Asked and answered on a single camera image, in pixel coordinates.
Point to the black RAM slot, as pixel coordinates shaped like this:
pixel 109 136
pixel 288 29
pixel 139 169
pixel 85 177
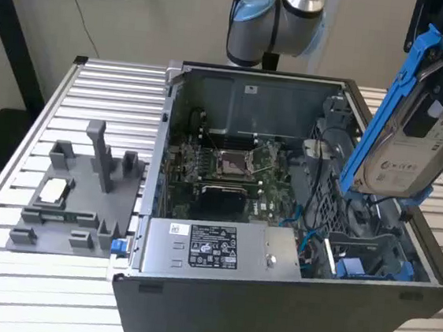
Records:
pixel 232 136
pixel 232 143

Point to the blue disk carrier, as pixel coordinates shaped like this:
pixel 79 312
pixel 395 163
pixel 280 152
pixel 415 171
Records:
pixel 353 267

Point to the grey parts rack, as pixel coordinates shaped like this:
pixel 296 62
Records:
pixel 83 199

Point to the black graphics card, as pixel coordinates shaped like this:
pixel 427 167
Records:
pixel 221 201

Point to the silver power supply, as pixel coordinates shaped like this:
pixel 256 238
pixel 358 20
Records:
pixel 252 252

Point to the green RAM stick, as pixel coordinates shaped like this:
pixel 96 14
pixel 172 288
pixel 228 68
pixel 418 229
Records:
pixel 59 217

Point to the black expansion slot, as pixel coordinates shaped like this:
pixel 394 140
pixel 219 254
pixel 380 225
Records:
pixel 229 180

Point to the green motherboard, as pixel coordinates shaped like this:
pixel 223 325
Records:
pixel 274 195

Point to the CPU socket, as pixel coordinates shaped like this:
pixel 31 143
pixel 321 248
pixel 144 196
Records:
pixel 231 165

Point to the silver CPU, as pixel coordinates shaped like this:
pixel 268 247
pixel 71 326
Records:
pixel 54 190

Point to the grey metal disk bay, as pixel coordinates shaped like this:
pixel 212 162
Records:
pixel 321 192

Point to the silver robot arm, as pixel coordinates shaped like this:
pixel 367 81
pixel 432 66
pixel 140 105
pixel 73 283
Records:
pixel 254 38

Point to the hard disk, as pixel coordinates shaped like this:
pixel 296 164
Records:
pixel 396 164

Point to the dark grey PC case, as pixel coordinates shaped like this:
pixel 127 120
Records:
pixel 229 313

